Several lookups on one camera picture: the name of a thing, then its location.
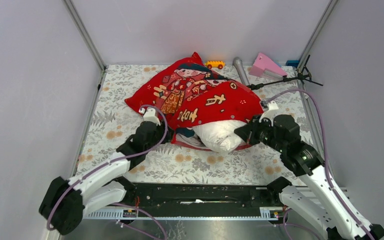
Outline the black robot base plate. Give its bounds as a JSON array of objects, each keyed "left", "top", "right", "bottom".
[{"left": 120, "top": 177, "right": 292, "bottom": 211}]

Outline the blue block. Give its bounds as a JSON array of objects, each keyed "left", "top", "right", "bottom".
[{"left": 285, "top": 60, "right": 300, "bottom": 68}]

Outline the left aluminium frame post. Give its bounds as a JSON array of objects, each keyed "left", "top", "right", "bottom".
[{"left": 62, "top": 0, "right": 106, "bottom": 72}]

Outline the white pillow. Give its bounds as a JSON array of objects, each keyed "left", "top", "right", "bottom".
[{"left": 192, "top": 120, "right": 246, "bottom": 153}]

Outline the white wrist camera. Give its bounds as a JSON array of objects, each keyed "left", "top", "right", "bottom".
[
  {"left": 258, "top": 100, "right": 279, "bottom": 123},
  {"left": 139, "top": 106, "right": 161, "bottom": 126}
]

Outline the black tripod stand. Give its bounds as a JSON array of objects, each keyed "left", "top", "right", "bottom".
[{"left": 247, "top": 54, "right": 324, "bottom": 90}]

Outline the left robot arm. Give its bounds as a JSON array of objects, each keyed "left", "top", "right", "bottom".
[{"left": 38, "top": 120, "right": 169, "bottom": 235}]

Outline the yellow toy car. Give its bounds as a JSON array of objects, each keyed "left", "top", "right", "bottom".
[{"left": 204, "top": 60, "right": 226, "bottom": 70}]

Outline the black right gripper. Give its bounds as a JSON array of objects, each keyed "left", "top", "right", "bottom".
[{"left": 234, "top": 113, "right": 286, "bottom": 153}]

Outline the right aluminium frame post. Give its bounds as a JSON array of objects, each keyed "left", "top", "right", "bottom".
[{"left": 297, "top": 0, "right": 340, "bottom": 69}]

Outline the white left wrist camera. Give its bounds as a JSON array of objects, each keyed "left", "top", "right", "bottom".
[{"left": 139, "top": 106, "right": 161, "bottom": 126}]

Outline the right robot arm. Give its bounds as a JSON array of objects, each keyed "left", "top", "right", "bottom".
[{"left": 234, "top": 114, "right": 384, "bottom": 240}]

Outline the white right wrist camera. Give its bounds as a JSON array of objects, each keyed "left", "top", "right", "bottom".
[{"left": 258, "top": 100, "right": 279, "bottom": 123}]

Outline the slotted aluminium rail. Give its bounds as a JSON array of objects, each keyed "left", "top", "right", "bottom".
[{"left": 84, "top": 205, "right": 280, "bottom": 221}]

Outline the aluminium frame post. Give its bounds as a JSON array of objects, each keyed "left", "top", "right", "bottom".
[
  {"left": 62, "top": 0, "right": 106, "bottom": 72},
  {"left": 297, "top": 0, "right": 340, "bottom": 69}
]

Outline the pink wedge block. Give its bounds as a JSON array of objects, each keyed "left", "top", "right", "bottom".
[{"left": 249, "top": 52, "right": 287, "bottom": 79}]

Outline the silver microphone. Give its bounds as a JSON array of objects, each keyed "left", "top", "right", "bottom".
[{"left": 232, "top": 57, "right": 250, "bottom": 86}]

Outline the red cartoon print pillowcase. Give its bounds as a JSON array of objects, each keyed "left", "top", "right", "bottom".
[{"left": 125, "top": 52, "right": 263, "bottom": 151}]

